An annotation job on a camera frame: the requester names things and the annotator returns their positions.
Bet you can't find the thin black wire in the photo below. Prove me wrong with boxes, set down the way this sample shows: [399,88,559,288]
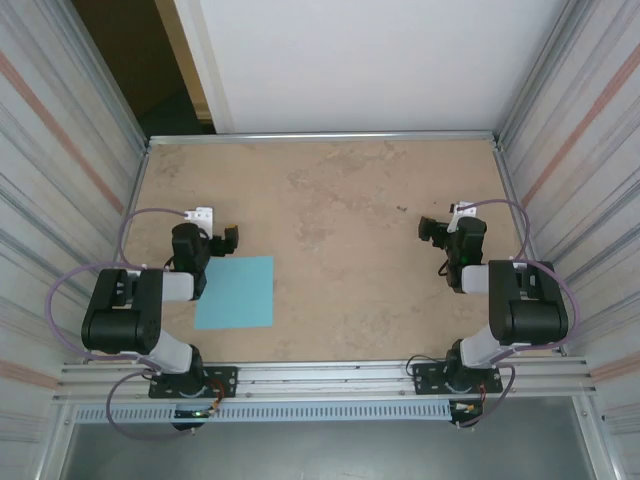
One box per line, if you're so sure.
[405,354,451,374]

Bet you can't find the small controller board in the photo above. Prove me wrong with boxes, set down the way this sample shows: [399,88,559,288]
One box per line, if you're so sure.
[172,407,221,421]
[449,399,486,419]

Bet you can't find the long aluminium mounting rail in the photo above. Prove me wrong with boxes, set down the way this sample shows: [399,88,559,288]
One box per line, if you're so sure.
[52,357,599,401]

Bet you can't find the light blue paper sheet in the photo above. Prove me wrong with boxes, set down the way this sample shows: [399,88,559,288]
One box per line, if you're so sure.
[193,256,276,331]

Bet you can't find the grey metal bottom panel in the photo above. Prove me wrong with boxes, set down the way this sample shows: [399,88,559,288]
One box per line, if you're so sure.
[59,422,599,480]

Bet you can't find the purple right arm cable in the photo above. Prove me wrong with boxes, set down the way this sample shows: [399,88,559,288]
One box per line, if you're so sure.
[452,198,581,430]

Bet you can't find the grey slotted cable duct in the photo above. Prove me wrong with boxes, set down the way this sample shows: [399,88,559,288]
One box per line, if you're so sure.
[73,399,454,423]

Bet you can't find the aluminium table edge rail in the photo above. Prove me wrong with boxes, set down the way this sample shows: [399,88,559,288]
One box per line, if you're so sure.
[147,130,501,147]

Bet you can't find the aluminium corner post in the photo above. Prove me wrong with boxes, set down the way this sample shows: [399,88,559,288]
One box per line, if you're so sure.
[47,0,151,151]
[494,0,591,144]

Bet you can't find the aluminium table side rail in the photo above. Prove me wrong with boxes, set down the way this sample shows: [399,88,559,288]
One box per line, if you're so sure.
[89,142,151,364]
[492,137,569,357]

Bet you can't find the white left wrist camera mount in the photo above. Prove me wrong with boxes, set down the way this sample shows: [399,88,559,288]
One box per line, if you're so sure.
[183,206,216,236]

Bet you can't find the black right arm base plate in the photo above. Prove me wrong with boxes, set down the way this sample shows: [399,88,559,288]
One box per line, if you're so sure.
[410,360,503,396]

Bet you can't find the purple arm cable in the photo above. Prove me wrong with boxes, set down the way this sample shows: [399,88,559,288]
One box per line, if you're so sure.
[45,207,201,441]
[452,198,581,430]

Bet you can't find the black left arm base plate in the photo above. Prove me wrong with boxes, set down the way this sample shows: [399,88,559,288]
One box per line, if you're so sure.
[148,366,239,400]

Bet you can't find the white door frame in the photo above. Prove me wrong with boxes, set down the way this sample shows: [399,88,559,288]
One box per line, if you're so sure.
[153,0,236,135]

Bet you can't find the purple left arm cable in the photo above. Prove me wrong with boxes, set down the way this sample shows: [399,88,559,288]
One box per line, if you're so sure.
[45,207,201,441]

